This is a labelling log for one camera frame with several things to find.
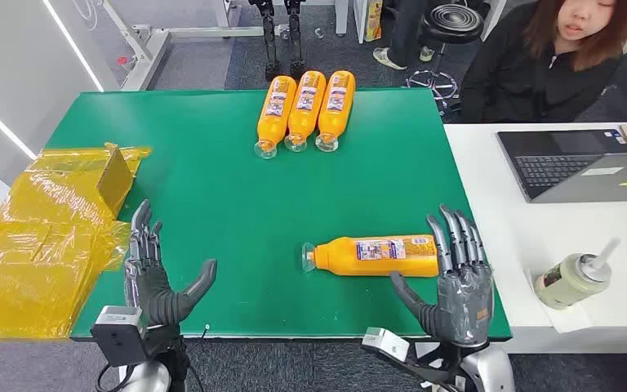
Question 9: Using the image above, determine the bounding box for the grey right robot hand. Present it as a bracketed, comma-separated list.
[389, 203, 495, 348]

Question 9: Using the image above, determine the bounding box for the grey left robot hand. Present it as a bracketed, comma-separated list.
[123, 199, 218, 329]

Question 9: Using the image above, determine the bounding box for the orange juice bottle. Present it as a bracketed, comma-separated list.
[284, 70, 327, 153]
[254, 75, 298, 160]
[314, 70, 357, 153]
[300, 234, 440, 278]

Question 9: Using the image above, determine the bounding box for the white desk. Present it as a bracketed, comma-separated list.
[442, 121, 627, 355]

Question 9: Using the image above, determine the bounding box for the green table mat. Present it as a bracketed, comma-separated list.
[45, 87, 513, 342]

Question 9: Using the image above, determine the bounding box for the white paper napkin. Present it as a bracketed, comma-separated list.
[527, 267, 594, 334]

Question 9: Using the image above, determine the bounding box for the drink cup with straw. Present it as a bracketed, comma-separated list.
[533, 238, 622, 311]

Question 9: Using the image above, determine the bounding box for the yellow plastic wrapped cardboard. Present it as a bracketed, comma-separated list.
[0, 142, 153, 342]

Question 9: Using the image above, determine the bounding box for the black open laptop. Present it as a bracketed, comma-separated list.
[496, 128, 627, 204]

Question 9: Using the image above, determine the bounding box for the seated person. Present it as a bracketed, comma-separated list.
[459, 0, 627, 124]

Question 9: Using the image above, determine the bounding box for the standing person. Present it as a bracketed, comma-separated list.
[372, 0, 439, 71]

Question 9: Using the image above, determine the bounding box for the black round stool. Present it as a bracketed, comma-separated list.
[404, 4, 486, 109]

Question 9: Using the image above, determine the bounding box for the black metal stand leg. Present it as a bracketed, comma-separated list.
[283, 0, 308, 80]
[248, 0, 282, 82]

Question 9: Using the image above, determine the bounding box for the yellow carton box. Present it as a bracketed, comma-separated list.
[363, 0, 385, 43]

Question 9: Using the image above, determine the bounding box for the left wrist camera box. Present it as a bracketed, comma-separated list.
[90, 305, 149, 369]

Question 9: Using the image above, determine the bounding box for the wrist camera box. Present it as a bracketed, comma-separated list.
[361, 327, 411, 364]
[90, 305, 149, 369]

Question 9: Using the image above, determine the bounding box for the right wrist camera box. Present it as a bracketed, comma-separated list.
[361, 327, 411, 364]

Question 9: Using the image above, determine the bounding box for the black cable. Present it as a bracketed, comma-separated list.
[95, 362, 131, 392]

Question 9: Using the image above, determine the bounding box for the white metal frame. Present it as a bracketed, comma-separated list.
[100, 0, 293, 92]

